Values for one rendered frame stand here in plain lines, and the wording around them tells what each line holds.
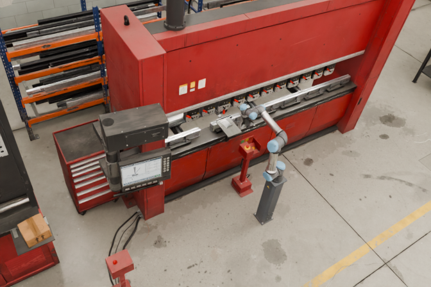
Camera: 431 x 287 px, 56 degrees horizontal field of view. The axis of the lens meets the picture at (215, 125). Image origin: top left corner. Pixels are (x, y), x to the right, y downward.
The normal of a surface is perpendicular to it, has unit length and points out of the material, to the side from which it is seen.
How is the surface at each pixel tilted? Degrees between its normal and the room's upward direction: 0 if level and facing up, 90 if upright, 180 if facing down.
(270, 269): 0
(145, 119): 1
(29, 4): 90
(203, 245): 0
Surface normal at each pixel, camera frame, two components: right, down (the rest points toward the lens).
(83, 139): 0.10, -0.71
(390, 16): -0.85, 0.30
